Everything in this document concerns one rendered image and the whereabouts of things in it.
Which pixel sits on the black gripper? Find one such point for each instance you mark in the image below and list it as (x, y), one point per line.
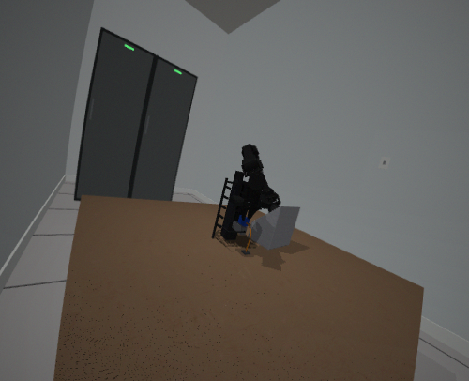
(246, 205)

